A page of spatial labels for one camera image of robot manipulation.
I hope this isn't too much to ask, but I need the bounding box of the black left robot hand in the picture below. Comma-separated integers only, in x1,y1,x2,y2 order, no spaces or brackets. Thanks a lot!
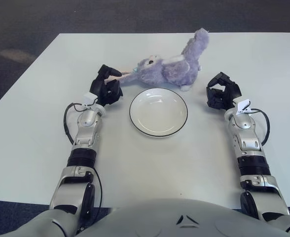
89,64,124,107

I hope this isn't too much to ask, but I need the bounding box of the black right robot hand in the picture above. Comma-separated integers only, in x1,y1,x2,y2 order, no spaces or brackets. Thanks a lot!
205,72,242,111

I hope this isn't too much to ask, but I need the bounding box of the purple plush bunny doll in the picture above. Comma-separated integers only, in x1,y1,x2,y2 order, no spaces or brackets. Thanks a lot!
104,28,210,92

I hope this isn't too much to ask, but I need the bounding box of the white plate with black rim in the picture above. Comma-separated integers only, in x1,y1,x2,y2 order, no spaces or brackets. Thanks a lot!
129,87,188,138

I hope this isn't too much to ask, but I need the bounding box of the white left wrist connector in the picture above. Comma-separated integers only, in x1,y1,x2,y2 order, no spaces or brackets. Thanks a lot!
82,91,98,107

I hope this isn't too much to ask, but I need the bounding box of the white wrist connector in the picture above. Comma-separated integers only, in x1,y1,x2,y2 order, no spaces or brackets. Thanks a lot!
235,98,252,116
82,91,98,107

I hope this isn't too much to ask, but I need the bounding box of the white right wrist connector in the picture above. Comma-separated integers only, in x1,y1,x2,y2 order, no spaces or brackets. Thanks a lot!
235,98,252,116

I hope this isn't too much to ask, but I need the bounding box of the grey robot torso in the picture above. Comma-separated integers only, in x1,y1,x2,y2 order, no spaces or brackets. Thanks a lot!
75,198,290,237

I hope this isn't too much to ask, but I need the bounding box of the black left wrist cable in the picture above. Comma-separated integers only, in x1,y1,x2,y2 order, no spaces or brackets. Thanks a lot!
63,101,98,145

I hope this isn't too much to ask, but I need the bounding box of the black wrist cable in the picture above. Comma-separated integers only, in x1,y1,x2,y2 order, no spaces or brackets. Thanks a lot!
250,108,271,145
63,101,98,145

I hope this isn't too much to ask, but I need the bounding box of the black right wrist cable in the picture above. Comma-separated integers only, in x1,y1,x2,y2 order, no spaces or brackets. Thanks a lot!
250,108,271,145

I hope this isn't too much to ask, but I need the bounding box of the black left elbow cable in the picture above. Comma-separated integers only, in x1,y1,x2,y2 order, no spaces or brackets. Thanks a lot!
92,170,104,223

